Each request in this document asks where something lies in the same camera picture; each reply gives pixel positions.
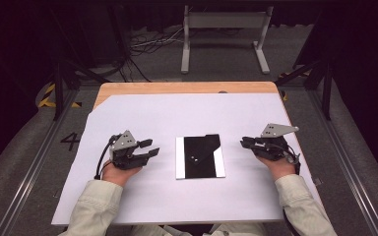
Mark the aluminium floor rail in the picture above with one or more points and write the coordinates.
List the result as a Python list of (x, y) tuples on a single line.
[(36, 164), (347, 164)]

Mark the white table sheet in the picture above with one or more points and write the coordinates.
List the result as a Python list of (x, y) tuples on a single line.
[(183, 114)]

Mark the grey metal stand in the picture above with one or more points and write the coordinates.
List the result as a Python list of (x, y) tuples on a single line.
[(224, 19)]

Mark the person's right hand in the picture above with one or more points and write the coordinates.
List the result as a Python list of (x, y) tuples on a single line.
[(281, 168)]

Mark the black metal stand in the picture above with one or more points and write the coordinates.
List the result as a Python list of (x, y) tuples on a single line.
[(326, 91), (58, 88)]

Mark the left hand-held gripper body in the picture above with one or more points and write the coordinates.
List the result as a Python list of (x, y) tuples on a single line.
[(124, 154)]

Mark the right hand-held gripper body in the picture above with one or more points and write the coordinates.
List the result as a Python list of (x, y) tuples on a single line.
[(274, 147)]

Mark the person's left hand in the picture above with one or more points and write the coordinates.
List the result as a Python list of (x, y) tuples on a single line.
[(118, 175)]

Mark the yellow black hazard tape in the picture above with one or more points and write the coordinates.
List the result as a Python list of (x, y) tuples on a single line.
[(47, 95), (285, 96)]

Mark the black and white box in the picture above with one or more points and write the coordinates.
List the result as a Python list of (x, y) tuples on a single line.
[(198, 157)]

